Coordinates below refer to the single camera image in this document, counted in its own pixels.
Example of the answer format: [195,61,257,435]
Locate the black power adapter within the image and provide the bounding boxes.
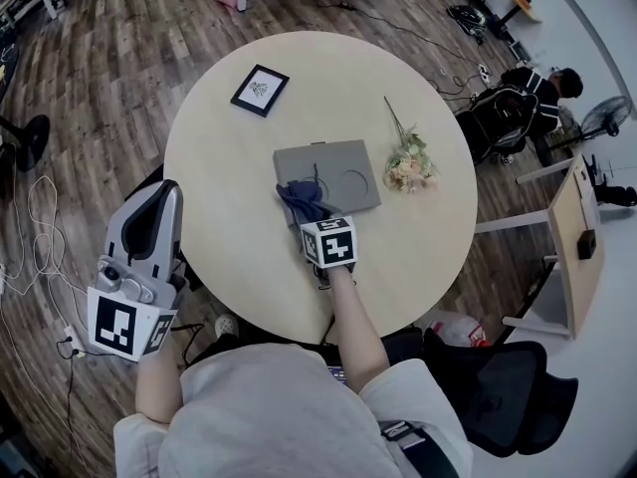
[576,230,598,261]

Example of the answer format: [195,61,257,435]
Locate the black picture frame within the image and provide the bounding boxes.
[229,63,291,119]

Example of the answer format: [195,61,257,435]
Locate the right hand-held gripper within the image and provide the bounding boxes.
[299,215,360,282]

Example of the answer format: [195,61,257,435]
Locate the person's left forearm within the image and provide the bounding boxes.
[134,346,183,425]

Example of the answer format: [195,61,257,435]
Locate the black panel with yellow marks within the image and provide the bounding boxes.
[0,32,21,104]

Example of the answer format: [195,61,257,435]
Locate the small wooden pedestal table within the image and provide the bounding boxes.
[500,0,543,24]

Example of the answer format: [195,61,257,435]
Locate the black desk chair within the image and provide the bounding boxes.
[581,154,637,209]

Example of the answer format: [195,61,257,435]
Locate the wooden desk with white legs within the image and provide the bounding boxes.
[475,154,606,341]

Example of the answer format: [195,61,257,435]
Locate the white floor cable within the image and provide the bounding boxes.
[0,174,91,328]

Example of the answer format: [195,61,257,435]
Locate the coiled black green cables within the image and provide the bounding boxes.
[446,5,488,44]

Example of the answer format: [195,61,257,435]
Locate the long black floor cable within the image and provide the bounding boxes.
[311,0,479,69]

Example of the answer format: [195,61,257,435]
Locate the pale flower bouquet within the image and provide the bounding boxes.
[381,95,440,194]

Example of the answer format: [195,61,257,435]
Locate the black round stand base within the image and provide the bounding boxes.
[0,114,51,172]

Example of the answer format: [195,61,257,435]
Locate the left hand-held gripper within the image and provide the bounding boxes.
[86,178,194,364]

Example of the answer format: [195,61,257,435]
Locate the dark blue cloth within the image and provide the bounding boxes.
[276,161,343,228]

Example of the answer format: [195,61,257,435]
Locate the clear water jug red handle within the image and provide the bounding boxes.
[427,311,492,351]

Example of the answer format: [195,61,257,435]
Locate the person's light grey shirt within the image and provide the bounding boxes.
[112,342,474,478]

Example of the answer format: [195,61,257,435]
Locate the black strap with buckle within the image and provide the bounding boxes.
[380,419,449,478]

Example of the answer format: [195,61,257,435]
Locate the white clog shoe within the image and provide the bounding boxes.
[214,314,239,339]

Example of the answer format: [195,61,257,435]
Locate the person's black trousers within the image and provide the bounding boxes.
[191,334,240,367]

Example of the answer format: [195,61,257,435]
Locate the black mesh office chair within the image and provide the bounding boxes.
[385,326,581,460]

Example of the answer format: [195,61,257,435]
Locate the person's right forearm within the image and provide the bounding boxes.
[325,266,392,395]

